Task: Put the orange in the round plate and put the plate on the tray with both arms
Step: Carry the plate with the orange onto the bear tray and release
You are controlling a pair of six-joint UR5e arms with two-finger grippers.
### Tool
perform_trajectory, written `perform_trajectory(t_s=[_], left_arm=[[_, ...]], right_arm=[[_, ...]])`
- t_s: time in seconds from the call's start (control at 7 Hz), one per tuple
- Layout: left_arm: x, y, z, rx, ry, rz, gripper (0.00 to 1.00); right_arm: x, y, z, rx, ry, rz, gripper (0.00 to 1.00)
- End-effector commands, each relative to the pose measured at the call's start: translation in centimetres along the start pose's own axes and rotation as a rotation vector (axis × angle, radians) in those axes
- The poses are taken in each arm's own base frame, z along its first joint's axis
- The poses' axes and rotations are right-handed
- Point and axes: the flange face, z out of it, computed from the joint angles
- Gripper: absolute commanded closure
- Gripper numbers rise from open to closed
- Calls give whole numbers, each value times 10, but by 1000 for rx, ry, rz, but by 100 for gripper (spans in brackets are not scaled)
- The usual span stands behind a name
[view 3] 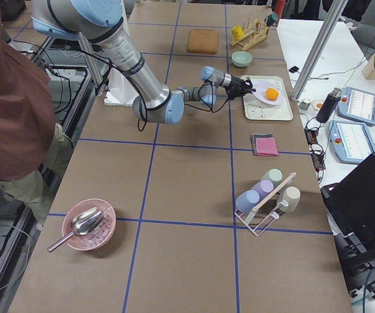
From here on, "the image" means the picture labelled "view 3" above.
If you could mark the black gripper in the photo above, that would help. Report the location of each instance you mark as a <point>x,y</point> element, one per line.
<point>235,82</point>

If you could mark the white ceramic plate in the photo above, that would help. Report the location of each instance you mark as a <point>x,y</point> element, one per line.
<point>261,86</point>

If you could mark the orange fruit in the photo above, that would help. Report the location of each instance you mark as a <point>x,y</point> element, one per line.
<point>271,94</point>

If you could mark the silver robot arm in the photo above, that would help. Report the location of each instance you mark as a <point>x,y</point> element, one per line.
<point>101,23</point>

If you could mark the cream bear serving tray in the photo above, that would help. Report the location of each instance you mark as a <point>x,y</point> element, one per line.
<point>258,111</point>

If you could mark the green ceramic bowl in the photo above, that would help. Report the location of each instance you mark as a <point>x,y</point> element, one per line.
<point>241,59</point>

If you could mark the small black device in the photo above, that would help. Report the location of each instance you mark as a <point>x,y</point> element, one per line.
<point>293,69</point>

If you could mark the grey folded cloth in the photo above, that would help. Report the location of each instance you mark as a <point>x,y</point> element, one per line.
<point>254,136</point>

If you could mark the wooden mug drying rack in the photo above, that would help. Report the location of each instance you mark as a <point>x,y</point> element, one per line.
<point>255,32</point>

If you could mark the yellow mug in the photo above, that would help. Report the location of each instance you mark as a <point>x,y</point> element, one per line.
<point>237,32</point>

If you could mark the small metal tin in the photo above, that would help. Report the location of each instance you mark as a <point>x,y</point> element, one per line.
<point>304,104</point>

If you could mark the pink folded cloth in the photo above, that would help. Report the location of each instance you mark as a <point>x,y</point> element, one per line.
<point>266,147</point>

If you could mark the wooden cutting board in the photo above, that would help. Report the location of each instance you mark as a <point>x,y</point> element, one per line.
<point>202,41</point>

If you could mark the dark green mug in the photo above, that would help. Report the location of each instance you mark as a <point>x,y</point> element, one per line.
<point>271,19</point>

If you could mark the black thermos bottle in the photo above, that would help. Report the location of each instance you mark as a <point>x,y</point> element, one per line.
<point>329,105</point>

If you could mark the green tumbler cup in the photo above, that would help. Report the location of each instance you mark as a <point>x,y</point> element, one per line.
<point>273,175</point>

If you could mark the purple tumbler cup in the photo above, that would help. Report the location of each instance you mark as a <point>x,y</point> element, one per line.
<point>263,188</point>

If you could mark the far teach pendant tablet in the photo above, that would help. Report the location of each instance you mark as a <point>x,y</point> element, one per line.
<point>357,105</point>

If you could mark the teach pendant tablet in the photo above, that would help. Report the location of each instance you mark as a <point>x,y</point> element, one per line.
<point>357,105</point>
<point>350,141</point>

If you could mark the blue tumbler cup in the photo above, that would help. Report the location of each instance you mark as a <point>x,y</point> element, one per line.
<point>247,200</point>

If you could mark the beige tumbler cup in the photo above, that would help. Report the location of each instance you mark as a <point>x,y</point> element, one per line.
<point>289,199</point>

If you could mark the near teach pendant tablet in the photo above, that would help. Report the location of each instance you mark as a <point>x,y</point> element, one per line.
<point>350,141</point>

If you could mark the black laptop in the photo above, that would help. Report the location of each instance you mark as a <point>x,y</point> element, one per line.
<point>351,203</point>

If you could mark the pink bowl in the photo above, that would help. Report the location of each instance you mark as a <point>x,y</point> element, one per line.
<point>100,235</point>

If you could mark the metal scoop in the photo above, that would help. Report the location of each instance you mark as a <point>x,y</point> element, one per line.
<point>82,224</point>

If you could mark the person in red shirt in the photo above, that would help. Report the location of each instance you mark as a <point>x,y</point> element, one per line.
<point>29,134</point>

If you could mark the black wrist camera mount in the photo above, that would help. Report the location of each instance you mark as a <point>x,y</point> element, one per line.
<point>233,92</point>

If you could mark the aluminium frame post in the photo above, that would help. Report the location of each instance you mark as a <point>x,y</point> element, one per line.
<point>319,44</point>

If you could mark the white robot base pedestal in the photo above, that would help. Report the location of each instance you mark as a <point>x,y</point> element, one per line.
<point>120,92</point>

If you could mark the white wire cup rack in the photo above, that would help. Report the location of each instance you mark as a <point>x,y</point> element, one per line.
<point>267,210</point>

